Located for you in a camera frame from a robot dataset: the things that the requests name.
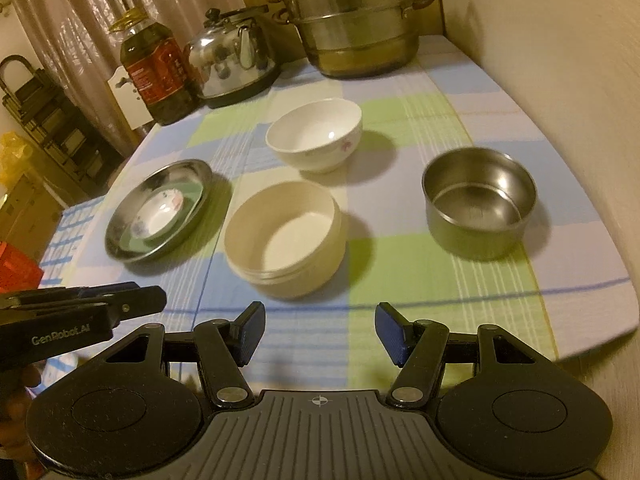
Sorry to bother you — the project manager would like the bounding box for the cream plastic round bowl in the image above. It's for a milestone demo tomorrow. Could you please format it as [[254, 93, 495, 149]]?
[[224, 181, 346, 300]]

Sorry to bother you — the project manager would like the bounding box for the stainless steel round bowl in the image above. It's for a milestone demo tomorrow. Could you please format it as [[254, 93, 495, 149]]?
[[422, 146, 537, 261]]

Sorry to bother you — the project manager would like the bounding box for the white ceramic floral bowl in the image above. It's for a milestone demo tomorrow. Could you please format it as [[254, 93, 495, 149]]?
[[265, 98, 363, 174]]

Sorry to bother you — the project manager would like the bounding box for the person left hand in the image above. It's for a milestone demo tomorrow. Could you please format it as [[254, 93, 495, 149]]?
[[1, 364, 41, 463]]

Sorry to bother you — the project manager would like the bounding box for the orange plastic crate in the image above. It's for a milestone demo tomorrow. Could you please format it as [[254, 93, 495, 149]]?
[[0, 242, 43, 292]]

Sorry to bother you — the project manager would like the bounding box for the blue white grid cloth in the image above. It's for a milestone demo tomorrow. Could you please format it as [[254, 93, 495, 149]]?
[[39, 196, 104, 288]]

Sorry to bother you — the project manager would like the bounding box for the cardboard box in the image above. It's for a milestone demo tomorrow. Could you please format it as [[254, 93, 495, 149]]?
[[0, 174, 63, 262]]

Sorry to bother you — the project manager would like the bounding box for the checkered pastel tablecloth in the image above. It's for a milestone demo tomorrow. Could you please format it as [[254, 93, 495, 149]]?
[[62, 36, 639, 390]]

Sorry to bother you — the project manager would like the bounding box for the small white floral dish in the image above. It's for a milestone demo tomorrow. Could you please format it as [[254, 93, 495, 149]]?
[[130, 188, 184, 240]]

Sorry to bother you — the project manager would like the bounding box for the green square plate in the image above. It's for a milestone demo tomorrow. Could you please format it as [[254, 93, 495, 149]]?
[[118, 181, 203, 254]]

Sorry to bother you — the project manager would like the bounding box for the yellow plastic bag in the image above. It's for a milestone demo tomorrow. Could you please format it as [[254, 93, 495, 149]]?
[[0, 131, 34, 188]]

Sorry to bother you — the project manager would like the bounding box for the stainless steel round plate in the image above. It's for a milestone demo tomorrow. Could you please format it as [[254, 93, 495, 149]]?
[[104, 159, 214, 264]]

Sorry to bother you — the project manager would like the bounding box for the black metal rack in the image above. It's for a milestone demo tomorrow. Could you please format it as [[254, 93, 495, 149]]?
[[1, 54, 124, 197]]

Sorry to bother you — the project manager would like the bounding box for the cooking oil bottle red label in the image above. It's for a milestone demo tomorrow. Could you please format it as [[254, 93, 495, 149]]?
[[110, 8, 200, 126]]

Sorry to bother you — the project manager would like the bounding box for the stainless steel kettle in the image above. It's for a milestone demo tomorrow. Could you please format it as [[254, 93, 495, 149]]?
[[184, 4, 280, 110]]

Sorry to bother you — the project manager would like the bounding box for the pink sheer curtain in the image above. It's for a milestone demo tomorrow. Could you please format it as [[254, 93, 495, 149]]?
[[12, 0, 244, 157]]

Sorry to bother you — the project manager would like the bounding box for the stainless steel steamer pot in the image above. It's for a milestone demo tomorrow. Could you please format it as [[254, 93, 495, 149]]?
[[267, 0, 437, 79]]

